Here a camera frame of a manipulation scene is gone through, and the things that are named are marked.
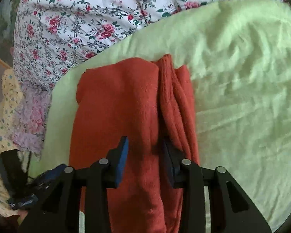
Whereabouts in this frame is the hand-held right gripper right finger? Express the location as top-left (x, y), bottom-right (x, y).
top-left (162, 138), bottom-right (272, 233)

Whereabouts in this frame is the yellow floral pillow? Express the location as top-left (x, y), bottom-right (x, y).
top-left (0, 68), bottom-right (24, 218)

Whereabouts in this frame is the red knit sweater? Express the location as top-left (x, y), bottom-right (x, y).
top-left (68, 54), bottom-right (201, 233)

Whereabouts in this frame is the pastel floral ruffled pillow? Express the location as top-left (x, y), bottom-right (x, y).
top-left (12, 80), bottom-right (52, 159)

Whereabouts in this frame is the black cable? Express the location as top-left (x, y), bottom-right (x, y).
top-left (18, 150), bottom-right (33, 179)

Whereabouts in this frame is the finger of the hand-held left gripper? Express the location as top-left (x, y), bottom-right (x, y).
top-left (27, 164), bottom-right (68, 191)
top-left (8, 194), bottom-right (40, 211)

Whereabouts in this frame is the light green bed sheet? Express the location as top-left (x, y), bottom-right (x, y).
top-left (17, 0), bottom-right (291, 233)

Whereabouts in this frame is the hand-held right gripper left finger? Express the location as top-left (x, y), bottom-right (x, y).
top-left (16, 136), bottom-right (129, 233)

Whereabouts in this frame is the white rose print quilt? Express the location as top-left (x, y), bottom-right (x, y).
top-left (12, 0), bottom-right (289, 91)

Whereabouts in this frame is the wooden bed frame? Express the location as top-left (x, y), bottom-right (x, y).
top-left (0, 51), bottom-right (13, 70)

